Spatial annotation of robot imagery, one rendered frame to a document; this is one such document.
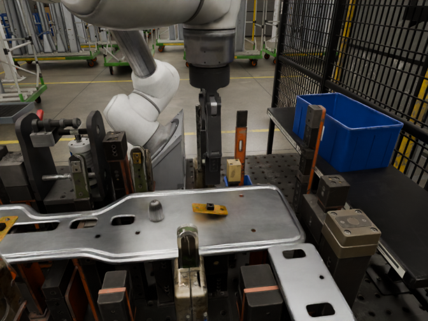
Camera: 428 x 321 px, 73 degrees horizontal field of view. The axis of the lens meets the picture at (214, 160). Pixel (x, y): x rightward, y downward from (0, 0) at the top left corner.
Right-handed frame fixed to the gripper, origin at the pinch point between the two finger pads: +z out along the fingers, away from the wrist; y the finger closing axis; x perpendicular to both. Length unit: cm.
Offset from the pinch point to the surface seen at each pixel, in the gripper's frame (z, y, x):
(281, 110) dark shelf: 10, -60, 38
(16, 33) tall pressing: 34, -729, -374
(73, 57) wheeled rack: 83, -695, -248
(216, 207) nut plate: 13.2, -0.7, 1.7
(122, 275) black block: 15.4, 14.6, -18.2
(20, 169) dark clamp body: 8, -16, -48
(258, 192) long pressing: 14.0, -6.9, 13.8
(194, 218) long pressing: 14.2, 1.4, -3.8
